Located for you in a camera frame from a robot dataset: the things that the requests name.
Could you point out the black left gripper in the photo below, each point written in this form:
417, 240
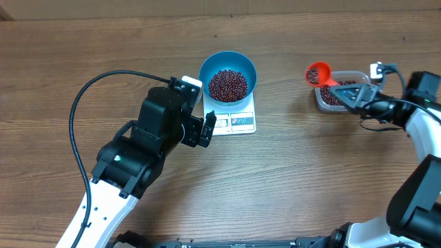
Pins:
193, 126

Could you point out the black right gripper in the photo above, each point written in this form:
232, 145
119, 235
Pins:
364, 94

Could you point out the red scoop with blue handle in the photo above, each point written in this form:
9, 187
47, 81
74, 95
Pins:
319, 74

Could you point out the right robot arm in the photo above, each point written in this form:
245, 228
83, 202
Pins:
412, 218

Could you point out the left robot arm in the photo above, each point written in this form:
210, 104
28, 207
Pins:
134, 158

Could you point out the white digital kitchen scale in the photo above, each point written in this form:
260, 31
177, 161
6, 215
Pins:
232, 119

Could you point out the red beans in bowl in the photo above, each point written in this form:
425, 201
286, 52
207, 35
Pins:
228, 86

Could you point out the teal plastic bowl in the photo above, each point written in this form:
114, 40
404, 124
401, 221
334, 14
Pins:
228, 60

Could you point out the red adzuki beans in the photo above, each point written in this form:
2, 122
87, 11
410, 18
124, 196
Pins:
330, 99

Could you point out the clear plastic container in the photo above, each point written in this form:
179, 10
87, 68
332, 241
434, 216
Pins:
358, 76

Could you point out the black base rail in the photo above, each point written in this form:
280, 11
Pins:
130, 239

